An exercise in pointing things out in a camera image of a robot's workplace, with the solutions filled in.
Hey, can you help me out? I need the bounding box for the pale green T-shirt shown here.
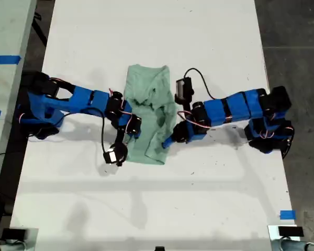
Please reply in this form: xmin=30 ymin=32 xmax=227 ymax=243
xmin=123 ymin=64 xmax=177 ymax=166

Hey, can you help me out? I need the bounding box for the square blue tape piece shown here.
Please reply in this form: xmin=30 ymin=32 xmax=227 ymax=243
xmin=279 ymin=210 xmax=296 ymax=220

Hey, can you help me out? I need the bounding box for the metal clamp plate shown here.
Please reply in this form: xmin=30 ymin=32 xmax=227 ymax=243
xmin=9 ymin=227 xmax=39 ymax=251
xmin=267 ymin=224 xmax=306 ymax=251

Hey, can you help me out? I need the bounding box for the long blue tape strip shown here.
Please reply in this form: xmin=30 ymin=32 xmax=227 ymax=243
xmin=0 ymin=54 xmax=22 ymax=65

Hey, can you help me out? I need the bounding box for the small black box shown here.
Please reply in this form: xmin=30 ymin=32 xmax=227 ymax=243
xmin=278 ymin=226 xmax=304 ymax=237
xmin=1 ymin=228 xmax=27 ymax=240

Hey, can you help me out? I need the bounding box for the grey pipe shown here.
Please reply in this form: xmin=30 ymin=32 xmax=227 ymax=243
xmin=271 ymin=238 xmax=314 ymax=251
xmin=0 ymin=242 xmax=27 ymax=251

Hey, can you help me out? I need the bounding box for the black camera cable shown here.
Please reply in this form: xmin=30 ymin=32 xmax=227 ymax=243
xmin=183 ymin=67 xmax=217 ymax=100
xmin=60 ymin=108 xmax=107 ymax=155

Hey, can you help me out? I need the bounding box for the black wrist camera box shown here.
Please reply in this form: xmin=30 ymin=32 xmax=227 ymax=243
xmin=103 ymin=144 xmax=128 ymax=167
xmin=174 ymin=76 xmax=195 ymax=106

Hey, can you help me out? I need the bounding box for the black base cable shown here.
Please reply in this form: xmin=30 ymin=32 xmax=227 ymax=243
xmin=282 ymin=129 xmax=296 ymax=159

